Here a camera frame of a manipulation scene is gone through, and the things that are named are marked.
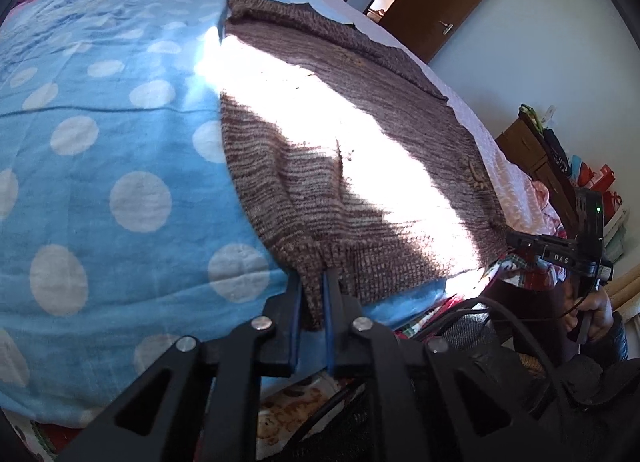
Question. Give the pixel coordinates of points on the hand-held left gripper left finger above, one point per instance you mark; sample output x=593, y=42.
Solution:
x=295, y=327

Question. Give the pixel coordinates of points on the beige wooden rods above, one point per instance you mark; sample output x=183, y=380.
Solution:
x=626, y=294

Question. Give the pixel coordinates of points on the dark folded clothing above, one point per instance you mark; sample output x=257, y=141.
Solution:
x=557, y=154

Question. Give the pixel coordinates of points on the person's right hand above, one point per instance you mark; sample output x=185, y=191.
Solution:
x=602, y=314

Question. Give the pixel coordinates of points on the person's right forearm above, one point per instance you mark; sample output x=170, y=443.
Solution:
x=619, y=344

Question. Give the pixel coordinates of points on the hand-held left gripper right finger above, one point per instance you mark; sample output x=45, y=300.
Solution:
x=328, y=327

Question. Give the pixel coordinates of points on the green patterned cloth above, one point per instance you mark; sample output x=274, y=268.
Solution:
x=531, y=116

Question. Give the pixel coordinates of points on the brown wooden cabinet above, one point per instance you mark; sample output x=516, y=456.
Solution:
x=525, y=151

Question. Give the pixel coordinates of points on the blue polka dot blanket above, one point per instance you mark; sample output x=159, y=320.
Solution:
x=110, y=141

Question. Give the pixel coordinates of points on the brown knit sweater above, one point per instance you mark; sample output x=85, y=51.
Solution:
x=350, y=141

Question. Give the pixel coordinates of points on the pink dotted bed sheet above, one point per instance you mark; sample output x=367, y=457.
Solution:
x=520, y=187

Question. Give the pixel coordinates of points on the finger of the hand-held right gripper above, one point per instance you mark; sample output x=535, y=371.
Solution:
x=522, y=243

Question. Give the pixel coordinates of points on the white storage box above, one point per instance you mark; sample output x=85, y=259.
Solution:
x=617, y=229

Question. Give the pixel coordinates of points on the bear print bed sheet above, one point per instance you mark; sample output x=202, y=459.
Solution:
x=287, y=412

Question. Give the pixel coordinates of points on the red gift bag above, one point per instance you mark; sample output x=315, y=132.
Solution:
x=586, y=175
x=606, y=180

